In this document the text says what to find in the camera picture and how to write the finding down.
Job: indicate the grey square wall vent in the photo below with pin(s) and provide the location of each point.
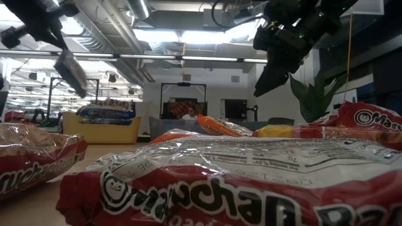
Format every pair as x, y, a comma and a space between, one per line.
186, 77
235, 78

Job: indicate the silver ventilation duct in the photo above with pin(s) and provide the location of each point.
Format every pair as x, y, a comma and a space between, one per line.
138, 7

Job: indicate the orange Maruchan ramen pack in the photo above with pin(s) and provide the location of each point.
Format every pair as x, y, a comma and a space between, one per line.
220, 125
171, 137

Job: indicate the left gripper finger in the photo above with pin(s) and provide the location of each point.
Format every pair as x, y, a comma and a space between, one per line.
70, 73

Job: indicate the person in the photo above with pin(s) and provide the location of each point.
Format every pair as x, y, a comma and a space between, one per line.
190, 115

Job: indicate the green leafy plant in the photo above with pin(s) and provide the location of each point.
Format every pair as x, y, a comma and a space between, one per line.
314, 97

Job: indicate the white and black equipment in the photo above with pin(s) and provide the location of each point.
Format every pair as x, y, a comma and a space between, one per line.
3, 81

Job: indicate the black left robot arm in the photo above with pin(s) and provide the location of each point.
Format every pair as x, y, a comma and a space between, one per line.
22, 9

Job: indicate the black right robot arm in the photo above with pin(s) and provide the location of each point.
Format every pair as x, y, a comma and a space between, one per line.
314, 15

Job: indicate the black background robot arm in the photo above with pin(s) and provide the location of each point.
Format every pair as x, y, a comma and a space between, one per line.
44, 116

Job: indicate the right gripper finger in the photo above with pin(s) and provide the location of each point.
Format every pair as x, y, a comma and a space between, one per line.
270, 81

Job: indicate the bright ceiling light panel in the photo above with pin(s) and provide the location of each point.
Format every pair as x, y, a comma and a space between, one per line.
176, 36

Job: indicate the grey plastic bin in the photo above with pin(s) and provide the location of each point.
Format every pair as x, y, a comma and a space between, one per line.
163, 125

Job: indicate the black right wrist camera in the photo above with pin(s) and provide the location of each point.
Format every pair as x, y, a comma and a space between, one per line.
268, 39

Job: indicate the yellow plastic bin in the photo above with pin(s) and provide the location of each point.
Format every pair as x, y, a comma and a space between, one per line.
100, 133

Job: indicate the floral patterned board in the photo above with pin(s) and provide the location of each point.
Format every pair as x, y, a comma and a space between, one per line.
113, 103

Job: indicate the black metal frame rig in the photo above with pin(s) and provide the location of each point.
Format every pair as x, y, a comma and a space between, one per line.
49, 94
183, 84

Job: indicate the white ceiling light tube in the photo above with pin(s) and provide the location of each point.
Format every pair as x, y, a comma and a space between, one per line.
208, 58
254, 60
147, 57

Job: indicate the black monitor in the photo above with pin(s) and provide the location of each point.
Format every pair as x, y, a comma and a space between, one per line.
235, 109

